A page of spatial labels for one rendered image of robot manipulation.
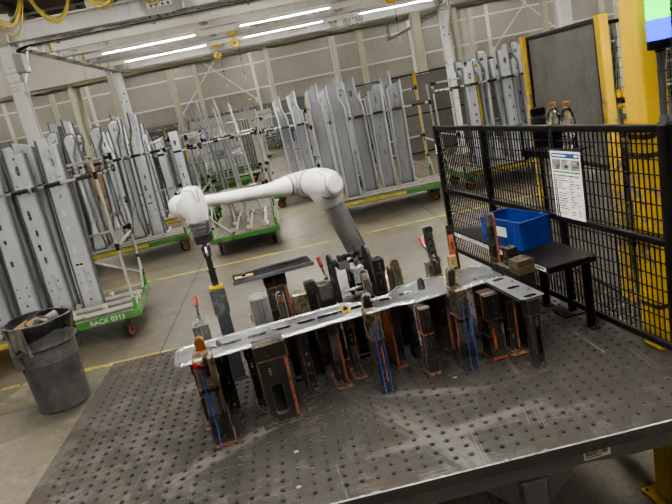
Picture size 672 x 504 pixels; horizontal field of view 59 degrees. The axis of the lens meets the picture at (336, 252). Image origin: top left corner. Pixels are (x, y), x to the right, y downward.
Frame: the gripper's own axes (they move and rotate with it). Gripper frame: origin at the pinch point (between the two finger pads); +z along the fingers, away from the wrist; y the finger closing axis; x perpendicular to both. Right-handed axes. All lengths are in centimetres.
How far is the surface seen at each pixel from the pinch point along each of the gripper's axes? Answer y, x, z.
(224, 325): 2.9, -0.8, 21.8
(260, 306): 21.9, 16.0, 11.5
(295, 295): 21.5, 31.4, 11.1
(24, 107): -586, -185, -131
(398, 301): 41, 70, 19
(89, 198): -734, -169, 9
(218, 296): 3.5, 0.0, 7.9
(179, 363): 40.7, -19.7, 18.9
